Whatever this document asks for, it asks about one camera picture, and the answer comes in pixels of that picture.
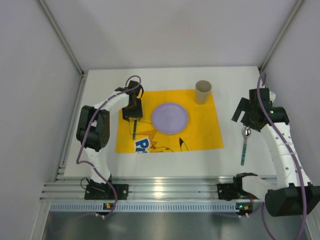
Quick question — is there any fork with green handle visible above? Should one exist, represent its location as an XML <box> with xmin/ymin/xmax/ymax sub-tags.
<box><xmin>132</xmin><ymin>118</ymin><xmax>138</xmax><ymax>140</ymax></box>

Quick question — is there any spoon with green handle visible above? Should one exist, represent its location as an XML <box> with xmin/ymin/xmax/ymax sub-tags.
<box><xmin>240</xmin><ymin>126</ymin><xmax>251</xmax><ymax>166</ymax></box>

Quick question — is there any lilac plastic plate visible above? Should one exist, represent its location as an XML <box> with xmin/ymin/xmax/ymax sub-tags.
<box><xmin>151</xmin><ymin>102</ymin><xmax>189</xmax><ymax>135</ymax></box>

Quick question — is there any yellow Pikachu cloth placemat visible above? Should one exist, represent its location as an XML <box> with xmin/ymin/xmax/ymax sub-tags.
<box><xmin>115</xmin><ymin>89</ymin><xmax>224</xmax><ymax>154</ymax></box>

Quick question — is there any beige paper cup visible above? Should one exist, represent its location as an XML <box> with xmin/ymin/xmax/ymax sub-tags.
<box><xmin>195</xmin><ymin>80</ymin><xmax>212</xmax><ymax>105</ymax></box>

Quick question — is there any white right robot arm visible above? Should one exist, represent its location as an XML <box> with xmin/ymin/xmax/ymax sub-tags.
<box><xmin>232</xmin><ymin>88</ymin><xmax>320</xmax><ymax>217</ymax></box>

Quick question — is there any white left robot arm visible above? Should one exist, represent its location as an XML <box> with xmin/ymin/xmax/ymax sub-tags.
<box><xmin>76</xmin><ymin>75</ymin><xmax>144</xmax><ymax>184</ymax></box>

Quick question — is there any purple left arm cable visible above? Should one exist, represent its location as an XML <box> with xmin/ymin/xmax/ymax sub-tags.
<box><xmin>76</xmin><ymin>74</ymin><xmax>142</xmax><ymax>218</ymax></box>

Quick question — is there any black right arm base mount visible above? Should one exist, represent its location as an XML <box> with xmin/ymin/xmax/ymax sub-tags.
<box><xmin>216</xmin><ymin>183</ymin><xmax>257</xmax><ymax>201</ymax></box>

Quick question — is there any aluminium rail frame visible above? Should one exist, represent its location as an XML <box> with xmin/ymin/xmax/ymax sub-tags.
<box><xmin>40</xmin><ymin>176</ymin><xmax>233</xmax><ymax>201</ymax></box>

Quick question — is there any left aluminium corner post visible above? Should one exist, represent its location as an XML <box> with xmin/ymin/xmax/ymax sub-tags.
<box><xmin>37</xmin><ymin>0</ymin><xmax>86</xmax><ymax>76</ymax></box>

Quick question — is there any aluminium corner post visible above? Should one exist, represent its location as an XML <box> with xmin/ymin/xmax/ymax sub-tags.
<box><xmin>258</xmin><ymin>0</ymin><xmax>306</xmax><ymax>73</ymax></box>
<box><xmin>37</xmin><ymin>0</ymin><xmax>86</xmax><ymax>76</ymax></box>

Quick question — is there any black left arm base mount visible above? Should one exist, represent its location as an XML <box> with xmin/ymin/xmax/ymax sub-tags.
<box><xmin>84</xmin><ymin>182</ymin><xmax>129</xmax><ymax>200</ymax></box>

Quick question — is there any right aluminium corner post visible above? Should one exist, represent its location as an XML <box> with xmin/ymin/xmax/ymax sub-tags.
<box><xmin>258</xmin><ymin>0</ymin><xmax>306</xmax><ymax>73</ymax></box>

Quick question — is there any grey slotted cable duct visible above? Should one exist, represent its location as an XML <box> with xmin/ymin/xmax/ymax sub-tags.
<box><xmin>50</xmin><ymin>201</ymin><xmax>253</xmax><ymax>215</ymax></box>

